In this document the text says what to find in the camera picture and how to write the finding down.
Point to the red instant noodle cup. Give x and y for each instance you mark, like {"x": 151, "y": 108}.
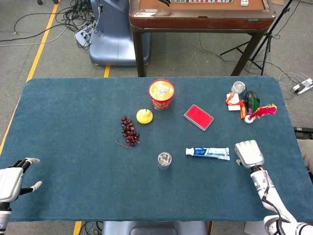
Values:
{"x": 161, "y": 94}

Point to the clear jar with cartoon label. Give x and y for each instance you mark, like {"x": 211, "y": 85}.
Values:
{"x": 164, "y": 161}

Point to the grey fabric bundle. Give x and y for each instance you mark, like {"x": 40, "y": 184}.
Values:
{"x": 306, "y": 149}

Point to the single white mahjong tile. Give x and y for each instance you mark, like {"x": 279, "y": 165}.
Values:
{"x": 244, "y": 2}

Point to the brown mahjong table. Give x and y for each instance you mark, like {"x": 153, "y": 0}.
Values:
{"x": 200, "y": 20}

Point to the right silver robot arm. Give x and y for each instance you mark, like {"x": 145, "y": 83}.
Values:
{"x": 260, "y": 182}

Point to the small clear plastic jar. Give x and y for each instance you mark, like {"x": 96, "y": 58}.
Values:
{"x": 238, "y": 87}

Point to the black robot hand on mahjong table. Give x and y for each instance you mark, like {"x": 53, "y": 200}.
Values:
{"x": 165, "y": 2}

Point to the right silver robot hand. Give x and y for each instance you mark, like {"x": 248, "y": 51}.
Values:
{"x": 250, "y": 153}

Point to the white power strip with plugs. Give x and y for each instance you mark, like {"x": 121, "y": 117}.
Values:
{"x": 82, "y": 35}

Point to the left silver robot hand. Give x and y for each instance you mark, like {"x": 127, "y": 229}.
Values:
{"x": 9, "y": 184}

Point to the red ink pad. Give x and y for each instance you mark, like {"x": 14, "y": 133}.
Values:
{"x": 198, "y": 117}

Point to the yellow pear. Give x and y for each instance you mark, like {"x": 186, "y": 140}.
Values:
{"x": 144, "y": 117}

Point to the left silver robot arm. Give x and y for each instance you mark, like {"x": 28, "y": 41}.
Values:
{"x": 4, "y": 216}

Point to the dark red grape bunch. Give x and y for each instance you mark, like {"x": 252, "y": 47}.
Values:
{"x": 129, "y": 132}

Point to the blue grey own robot base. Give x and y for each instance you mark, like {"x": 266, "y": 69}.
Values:
{"x": 154, "y": 228}

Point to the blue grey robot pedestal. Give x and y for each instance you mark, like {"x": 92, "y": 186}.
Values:
{"x": 110, "y": 41}

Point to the black tripod stand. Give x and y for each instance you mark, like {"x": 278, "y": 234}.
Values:
{"x": 265, "y": 41}

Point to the row of mahjong tiles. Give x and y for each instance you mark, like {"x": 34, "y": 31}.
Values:
{"x": 200, "y": 1}

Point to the pink green feather shuttlecock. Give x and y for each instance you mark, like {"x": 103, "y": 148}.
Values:
{"x": 265, "y": 110}

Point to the blue and white toothpaste tube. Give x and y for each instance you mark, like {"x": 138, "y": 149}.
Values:
{"x": 210, "y": 153}

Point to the blue felt table cloth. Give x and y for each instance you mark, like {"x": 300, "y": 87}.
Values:
{"x": 85, "y": 176}

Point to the black computer mouse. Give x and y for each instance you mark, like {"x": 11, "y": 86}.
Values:
{"x": 250, "y": 98}

